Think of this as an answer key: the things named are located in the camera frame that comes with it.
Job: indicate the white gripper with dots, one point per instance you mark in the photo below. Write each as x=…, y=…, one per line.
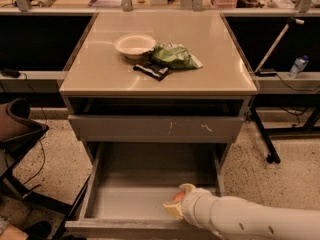
x=190, y=204

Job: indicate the red apple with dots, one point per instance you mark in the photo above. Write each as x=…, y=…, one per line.
x=179, y=196

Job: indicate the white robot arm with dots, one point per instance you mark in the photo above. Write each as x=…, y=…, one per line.
x=233, y=218

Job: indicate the open grey middle drawer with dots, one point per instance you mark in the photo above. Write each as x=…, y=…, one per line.
x=130, y=182

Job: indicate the grey drawer cabinet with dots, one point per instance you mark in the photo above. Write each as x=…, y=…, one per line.
x=101, y=81

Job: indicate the closed grey top drawer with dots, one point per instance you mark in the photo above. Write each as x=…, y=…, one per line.
x=159, y=129

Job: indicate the black snack wrapper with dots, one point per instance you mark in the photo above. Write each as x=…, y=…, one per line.
x=153, y=70

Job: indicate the green chip bag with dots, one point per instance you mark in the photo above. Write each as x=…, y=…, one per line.
x=174, y=56

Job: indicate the white stick with black base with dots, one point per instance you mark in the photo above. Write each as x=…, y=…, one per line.
x=290, y=22

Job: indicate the white paper bowl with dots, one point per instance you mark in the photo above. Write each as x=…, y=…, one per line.
x=134, y=46

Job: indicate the brown office chair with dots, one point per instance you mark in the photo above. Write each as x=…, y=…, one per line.
x=18, y=135

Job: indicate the small plastic water bottle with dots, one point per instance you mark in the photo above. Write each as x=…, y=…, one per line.
x=298, y=66

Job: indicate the black device on ledge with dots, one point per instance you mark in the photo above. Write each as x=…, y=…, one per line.
x=10, y=73

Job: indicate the black table leg frame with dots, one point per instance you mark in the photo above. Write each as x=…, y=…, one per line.
x=309, y=128

